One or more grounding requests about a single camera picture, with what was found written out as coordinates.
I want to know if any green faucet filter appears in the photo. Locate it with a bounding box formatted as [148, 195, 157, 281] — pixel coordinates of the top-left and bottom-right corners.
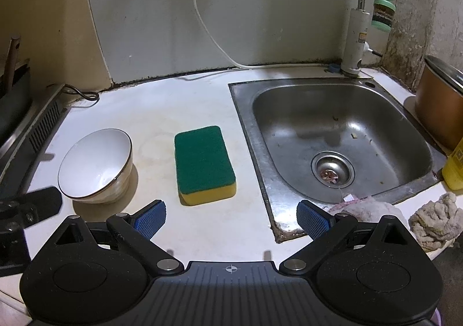
[371, 0, 396, 30]

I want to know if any sink drain strainer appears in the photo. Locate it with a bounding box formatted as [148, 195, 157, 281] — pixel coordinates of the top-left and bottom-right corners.
[312, 151, 355, 187]

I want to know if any beige rag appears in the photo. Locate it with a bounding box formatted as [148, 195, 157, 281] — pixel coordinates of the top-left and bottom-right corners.
[409, 192, 460, 253]

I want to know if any metal faucet with white base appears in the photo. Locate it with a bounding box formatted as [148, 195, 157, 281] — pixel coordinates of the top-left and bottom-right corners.
[342, 0, 389, 75]

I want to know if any pink cloth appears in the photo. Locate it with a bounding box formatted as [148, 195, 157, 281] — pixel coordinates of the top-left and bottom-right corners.
[327, 195, 411, 230]

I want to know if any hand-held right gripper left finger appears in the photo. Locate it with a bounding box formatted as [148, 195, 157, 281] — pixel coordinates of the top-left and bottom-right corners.
[40, 199, 183, 274]

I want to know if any stainless steel stove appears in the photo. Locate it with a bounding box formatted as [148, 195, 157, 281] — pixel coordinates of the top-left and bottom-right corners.
[0, 83, 69, 200]

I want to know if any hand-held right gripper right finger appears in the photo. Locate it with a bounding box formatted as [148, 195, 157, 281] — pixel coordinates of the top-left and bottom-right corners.
[280, 199, 422, 274]

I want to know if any wooden utensil handle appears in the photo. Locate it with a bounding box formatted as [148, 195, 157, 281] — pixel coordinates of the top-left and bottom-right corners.
[3, 36, 21, 97]

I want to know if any white cable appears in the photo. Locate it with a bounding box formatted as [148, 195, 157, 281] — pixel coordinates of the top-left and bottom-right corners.
[193, 0, 344, 73]

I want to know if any black wok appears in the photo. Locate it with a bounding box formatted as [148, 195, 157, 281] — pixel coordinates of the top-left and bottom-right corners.
[0, 60, 32, 138]

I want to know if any white bowl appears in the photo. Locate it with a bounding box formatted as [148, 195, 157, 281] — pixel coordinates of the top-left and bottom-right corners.
[58, 128, 134, 204]

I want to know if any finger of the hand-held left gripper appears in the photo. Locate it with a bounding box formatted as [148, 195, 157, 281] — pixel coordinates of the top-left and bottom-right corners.
[0, 186, 63, 229]

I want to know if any brown pot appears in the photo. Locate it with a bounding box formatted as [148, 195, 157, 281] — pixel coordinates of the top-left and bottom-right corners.
[414, 55, 463, 151]

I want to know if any yellow bottle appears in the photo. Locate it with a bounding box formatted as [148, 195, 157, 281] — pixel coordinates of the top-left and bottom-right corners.
[442, 138, 463, 190]

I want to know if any stainless steel sink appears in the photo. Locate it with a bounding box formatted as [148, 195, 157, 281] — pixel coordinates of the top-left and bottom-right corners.
[228, 77, 446, 243]

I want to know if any black cable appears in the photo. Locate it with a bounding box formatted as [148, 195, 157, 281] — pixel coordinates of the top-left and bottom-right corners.
[63, 84, 100, 103]

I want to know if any green and yellow sponge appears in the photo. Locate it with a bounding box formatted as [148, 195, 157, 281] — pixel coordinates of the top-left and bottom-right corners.
[174, 126, 237, 206]

